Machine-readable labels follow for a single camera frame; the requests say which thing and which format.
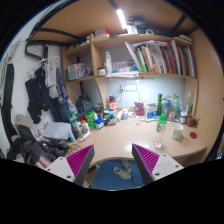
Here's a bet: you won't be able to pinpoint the clear bottle green cap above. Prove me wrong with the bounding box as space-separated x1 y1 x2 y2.
156 114 167 141

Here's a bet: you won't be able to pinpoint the hanging dark clothes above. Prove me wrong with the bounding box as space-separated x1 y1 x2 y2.
24 57 73 125

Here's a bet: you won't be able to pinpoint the row of books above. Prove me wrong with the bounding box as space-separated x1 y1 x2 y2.
125 40 196 78

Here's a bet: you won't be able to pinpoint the pair of grey slippers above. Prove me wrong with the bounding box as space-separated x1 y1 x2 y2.
112 160 132 180

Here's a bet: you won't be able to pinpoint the stack of white papers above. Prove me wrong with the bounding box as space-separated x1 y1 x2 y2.
43 122 71 139

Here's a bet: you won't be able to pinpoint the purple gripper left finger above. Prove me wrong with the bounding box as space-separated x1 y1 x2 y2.
67 145 95 186

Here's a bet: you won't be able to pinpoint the wooden shelf unit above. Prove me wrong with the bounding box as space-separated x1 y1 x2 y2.
31 0 209 111

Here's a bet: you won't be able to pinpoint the clear storage box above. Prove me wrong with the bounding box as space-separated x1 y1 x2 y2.
67 63 87 81

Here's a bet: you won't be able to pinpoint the pink snack bag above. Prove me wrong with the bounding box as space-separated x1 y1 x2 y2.
135 102 144 116

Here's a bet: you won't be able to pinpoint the small clear glass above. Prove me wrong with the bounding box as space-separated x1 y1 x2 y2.
154 138 162 149

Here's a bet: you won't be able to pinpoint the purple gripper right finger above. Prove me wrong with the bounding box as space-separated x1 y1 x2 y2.
132 144 159 185

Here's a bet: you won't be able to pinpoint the black bag pile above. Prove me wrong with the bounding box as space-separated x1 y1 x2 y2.
7 125 69 165

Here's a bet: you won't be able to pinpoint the red round coaster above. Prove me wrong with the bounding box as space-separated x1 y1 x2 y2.
189 132 197 139

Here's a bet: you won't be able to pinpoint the green glass bottle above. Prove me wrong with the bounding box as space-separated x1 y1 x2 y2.
157 93 162 115

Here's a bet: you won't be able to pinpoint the LED light strip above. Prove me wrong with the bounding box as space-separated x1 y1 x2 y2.
116 9 127 29

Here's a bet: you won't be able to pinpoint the brown pen cup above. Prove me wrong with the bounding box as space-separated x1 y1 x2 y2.
186 115 196 127

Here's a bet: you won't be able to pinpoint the red white canister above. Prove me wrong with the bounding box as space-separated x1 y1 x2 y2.
108 95 117 115

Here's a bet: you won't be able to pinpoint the white plastic bottle on shelf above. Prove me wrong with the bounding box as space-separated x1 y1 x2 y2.
105 51 112 75

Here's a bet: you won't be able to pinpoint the blue white small box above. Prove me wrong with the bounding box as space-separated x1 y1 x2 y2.
95 119 104 130

